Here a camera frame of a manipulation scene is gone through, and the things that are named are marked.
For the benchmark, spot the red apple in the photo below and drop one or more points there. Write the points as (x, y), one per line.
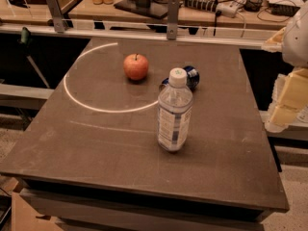
(135, 66)

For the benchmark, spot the blue soda can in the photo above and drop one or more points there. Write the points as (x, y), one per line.
(193, 78)

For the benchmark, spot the black monitor stand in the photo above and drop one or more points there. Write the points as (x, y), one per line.
(143, 7)

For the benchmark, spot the metal bracket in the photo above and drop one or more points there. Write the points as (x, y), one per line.
(59, 22)
(172, 19)

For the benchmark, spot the clear plastic water bottle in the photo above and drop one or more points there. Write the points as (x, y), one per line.
(174, 111)

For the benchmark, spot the middle metal bracket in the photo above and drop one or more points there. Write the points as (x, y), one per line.
(172, 19)

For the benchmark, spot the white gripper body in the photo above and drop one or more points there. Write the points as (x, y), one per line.
(296, 38)

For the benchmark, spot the green handled tool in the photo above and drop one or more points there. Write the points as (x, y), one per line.
(24, 42)

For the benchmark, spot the clear acrylic barrier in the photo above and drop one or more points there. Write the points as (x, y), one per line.
(252, 38)

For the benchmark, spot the black keyboard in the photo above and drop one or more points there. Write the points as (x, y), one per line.
(285, 10)

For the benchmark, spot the black power strip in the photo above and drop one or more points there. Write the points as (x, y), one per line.
(201, 5)

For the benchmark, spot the left metal bracket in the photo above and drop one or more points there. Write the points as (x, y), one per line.
(59, 22)

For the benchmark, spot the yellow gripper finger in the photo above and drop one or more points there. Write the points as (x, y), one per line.
(274, 43)
(289, 98)

